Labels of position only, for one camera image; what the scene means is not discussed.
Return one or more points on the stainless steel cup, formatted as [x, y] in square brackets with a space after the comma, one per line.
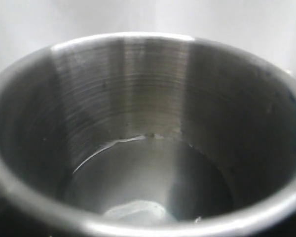
[148, 135]

